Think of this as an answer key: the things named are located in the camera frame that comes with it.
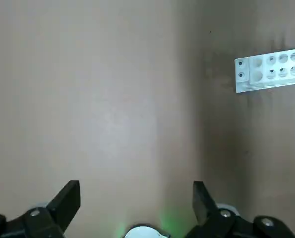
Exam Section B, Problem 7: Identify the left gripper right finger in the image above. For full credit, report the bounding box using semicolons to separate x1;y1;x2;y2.
184;180;295;238

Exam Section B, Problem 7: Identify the white test tube rack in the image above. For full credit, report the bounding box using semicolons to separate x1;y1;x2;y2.
234;46;295;94

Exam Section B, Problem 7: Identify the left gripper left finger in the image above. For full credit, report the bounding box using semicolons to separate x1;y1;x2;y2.
0;180;81;238

